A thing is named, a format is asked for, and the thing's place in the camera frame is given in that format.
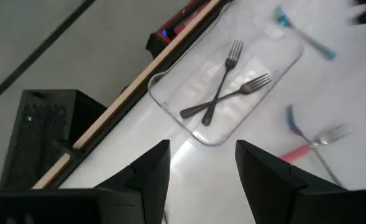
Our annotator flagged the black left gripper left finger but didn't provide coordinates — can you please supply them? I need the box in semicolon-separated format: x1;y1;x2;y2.
94;139;172;224

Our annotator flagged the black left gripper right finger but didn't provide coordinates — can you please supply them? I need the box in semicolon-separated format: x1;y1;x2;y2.
235;139;347;224

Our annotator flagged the red-handled silver fork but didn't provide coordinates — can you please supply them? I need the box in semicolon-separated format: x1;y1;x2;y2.
279;123;352;164

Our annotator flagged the iridescent rainbow fork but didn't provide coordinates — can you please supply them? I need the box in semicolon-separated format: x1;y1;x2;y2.
273;5;338;61
285;105;345;187

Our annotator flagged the matte black fork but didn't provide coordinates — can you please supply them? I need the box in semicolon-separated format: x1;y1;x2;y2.
201;39;244;127
179;73;273;119

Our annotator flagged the wooden table border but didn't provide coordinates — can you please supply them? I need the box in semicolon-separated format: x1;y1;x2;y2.
32;0;222;190

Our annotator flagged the clear plastic bin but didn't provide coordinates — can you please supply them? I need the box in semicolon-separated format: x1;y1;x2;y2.
147;1;304;147

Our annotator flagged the red and black toolbox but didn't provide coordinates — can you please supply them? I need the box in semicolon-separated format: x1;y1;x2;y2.
145;0;216;60

